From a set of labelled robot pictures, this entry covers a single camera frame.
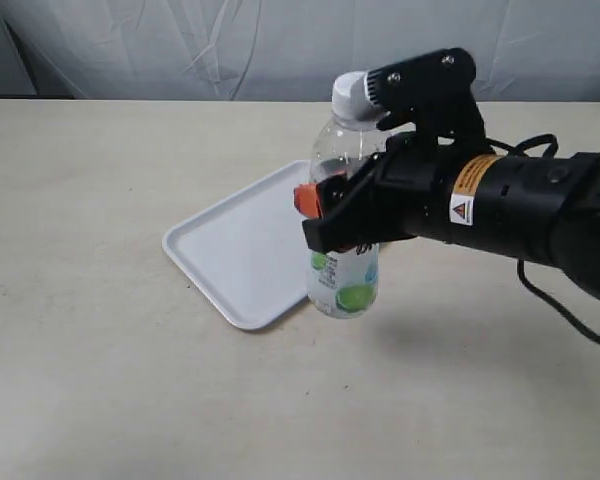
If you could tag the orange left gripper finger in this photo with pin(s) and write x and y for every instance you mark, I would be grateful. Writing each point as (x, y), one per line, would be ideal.
(338, 207)

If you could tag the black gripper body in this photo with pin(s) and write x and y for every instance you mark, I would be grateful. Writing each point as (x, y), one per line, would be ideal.
(410, 191)

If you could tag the clear lime label bottle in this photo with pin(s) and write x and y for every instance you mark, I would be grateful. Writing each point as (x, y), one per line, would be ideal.
(343, 283)

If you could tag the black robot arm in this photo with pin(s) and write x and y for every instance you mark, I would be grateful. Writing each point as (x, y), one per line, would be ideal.
(537, 209)

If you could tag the white plastic tray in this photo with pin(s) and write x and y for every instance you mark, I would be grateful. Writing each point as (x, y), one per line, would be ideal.
(247, 254)

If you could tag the white backdrop cloth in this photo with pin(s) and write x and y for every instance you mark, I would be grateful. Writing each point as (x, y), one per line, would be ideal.
(293, 50)

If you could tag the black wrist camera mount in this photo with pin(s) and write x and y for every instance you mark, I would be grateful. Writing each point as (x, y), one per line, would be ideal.
(432, 91)

